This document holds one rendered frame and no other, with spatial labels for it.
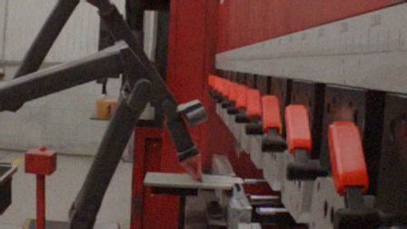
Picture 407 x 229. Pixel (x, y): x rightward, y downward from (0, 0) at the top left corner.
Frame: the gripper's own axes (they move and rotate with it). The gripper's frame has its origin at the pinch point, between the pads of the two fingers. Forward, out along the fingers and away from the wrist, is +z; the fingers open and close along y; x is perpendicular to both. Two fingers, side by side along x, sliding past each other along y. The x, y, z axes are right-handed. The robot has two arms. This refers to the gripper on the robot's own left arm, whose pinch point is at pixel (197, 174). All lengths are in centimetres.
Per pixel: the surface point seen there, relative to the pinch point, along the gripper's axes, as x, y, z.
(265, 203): -18, 41, 30
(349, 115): -20, -140, -26
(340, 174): -15, -152, -25
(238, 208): -7.4, -25.0, 8.9
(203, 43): -22, 86, -36
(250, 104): -16, -91, -24
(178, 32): -15, 86, -45
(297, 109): -17, -129, -26
